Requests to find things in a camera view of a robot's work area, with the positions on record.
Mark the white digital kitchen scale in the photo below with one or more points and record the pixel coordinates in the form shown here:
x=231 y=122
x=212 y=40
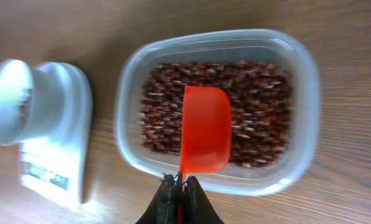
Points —
x=53 y=165

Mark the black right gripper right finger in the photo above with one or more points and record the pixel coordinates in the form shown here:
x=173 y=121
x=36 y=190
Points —
x=197 y=208

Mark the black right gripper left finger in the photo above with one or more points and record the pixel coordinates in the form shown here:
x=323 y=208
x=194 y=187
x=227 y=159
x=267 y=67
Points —
x=163 y=208

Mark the red azuki beans in container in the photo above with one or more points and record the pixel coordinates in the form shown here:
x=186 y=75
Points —
x=261 y=98

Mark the orange plastic scoop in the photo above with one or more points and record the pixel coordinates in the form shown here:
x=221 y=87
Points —
x=206 y=133

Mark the white round bowl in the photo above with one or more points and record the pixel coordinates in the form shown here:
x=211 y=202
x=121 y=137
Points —
x=31 y=101

